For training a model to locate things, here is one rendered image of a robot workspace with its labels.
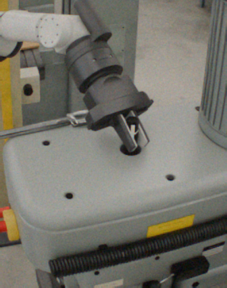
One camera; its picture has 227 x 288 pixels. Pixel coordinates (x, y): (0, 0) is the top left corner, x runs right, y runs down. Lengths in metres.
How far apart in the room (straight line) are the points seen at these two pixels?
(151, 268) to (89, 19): 0.48
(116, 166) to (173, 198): 0.11
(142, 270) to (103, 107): 0.32
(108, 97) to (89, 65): 0.06
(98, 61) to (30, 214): 0.29
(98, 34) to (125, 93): 0.12
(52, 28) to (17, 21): 0.15
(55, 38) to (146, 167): 0.28
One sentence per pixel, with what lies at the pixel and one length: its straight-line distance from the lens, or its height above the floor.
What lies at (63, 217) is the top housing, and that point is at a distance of 0.76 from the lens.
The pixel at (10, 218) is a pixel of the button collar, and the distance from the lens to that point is 0.90.
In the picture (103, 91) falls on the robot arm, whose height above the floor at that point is 1.98.
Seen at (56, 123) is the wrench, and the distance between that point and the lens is 0.93.
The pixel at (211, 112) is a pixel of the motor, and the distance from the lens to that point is 0.92.
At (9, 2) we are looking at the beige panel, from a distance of 2.53.
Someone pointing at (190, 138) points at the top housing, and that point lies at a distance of 0.93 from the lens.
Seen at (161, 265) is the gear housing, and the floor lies 1.68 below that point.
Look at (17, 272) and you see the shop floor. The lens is 3.12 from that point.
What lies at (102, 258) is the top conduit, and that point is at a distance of 0.81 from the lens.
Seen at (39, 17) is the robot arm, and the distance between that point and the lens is 1.00.
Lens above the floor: 2.42
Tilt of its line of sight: 35 degrees down
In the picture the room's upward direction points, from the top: 3 degrees clockwise
